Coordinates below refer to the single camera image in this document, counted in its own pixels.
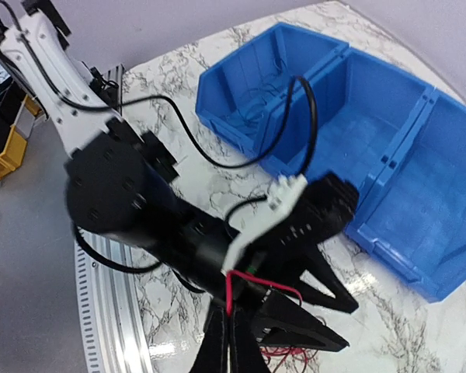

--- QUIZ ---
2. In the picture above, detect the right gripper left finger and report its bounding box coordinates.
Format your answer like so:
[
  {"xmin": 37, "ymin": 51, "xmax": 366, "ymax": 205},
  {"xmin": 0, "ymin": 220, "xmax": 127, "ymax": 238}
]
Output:
[{"xmin": 190, "ymin": 306, "xmax": 229, "ymax": 373}]

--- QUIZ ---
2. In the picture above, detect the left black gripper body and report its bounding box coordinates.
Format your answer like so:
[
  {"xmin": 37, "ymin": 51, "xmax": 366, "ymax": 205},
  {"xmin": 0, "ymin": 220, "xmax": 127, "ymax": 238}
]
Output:
[{"xmin": 217, "ymin": 217, "xmax": 335, "ymax": 312}]

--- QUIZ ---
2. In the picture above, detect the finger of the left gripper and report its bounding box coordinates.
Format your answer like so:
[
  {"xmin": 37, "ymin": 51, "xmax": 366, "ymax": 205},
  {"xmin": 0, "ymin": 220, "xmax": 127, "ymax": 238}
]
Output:
[
  {"xmin": 298, "ymin": 245, "xmax": 359, "ymax": 313},
  {"xmin": 252, "ymin": 291, "xmax": 350, "ymax": 352}
]

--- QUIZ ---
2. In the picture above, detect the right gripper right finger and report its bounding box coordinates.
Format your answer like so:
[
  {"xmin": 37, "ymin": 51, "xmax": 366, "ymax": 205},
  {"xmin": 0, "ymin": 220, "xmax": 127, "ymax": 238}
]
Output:
[{"xmin": 231, "ymin": 307, "xmax": 270, "ymax": 373}]

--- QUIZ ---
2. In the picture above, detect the red wire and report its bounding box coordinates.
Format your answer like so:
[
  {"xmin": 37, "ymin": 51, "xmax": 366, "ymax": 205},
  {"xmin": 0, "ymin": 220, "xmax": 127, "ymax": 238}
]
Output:
[{"xmin": 224, "ymin": 270, "xmax": 315, "ymax": 366}]

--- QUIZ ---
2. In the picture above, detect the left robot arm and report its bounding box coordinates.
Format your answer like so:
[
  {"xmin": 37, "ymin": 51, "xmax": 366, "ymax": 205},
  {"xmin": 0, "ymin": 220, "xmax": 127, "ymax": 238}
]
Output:
[{"xmin": 0, "ymin": 1, "xmax": 359, "ymax": 352}]

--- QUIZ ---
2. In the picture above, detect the blue three-compartment plastic bin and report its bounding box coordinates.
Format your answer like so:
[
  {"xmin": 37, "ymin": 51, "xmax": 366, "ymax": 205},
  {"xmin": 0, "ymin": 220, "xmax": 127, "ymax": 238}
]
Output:
[{"xmin": 196, "ymin": 23, "xmax": 466, "ymax": 302}]

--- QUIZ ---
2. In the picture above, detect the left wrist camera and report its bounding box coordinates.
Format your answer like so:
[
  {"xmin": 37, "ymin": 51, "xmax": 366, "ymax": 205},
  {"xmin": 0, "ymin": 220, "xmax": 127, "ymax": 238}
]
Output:
[{"xmin": 223, "ymin": 170, "xmax": 360, "ymax": 273}]

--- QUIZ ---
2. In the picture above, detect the aluminium front rail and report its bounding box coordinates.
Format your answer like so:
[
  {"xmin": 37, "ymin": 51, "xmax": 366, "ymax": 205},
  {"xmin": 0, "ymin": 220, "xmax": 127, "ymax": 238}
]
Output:
[{"xmin": 75, "ymin": 245, "xmax": 153, "ymax": 372}]

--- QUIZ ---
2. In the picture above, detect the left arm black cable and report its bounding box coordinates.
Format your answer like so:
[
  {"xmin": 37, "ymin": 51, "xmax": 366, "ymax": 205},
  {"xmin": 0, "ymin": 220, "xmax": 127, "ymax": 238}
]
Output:
[{"xmin": 0, "ymin": 0, "xmax": 319, "ymax": 273}]

